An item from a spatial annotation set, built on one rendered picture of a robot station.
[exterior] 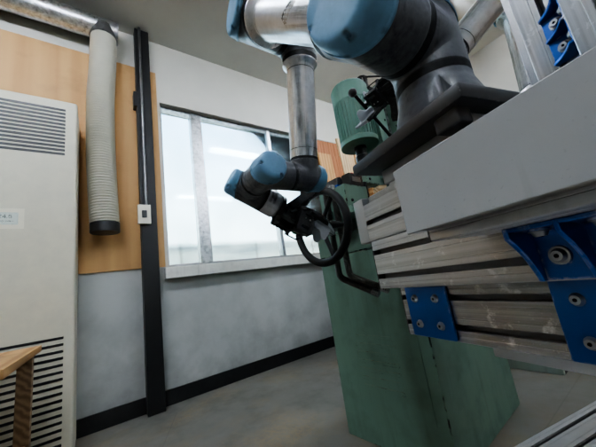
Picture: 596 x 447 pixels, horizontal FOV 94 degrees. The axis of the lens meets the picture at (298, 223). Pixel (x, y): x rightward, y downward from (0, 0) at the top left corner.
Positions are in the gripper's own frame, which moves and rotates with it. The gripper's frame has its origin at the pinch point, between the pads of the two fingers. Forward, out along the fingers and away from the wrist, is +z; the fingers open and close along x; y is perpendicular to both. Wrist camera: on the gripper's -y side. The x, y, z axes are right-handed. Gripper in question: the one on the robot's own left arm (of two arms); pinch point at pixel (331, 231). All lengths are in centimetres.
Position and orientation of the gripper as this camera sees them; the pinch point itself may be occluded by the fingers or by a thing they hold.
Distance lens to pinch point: 89.2
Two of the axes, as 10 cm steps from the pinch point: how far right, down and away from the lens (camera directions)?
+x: 5.4, -3.0, -7.9
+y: -2.4, 8.4, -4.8
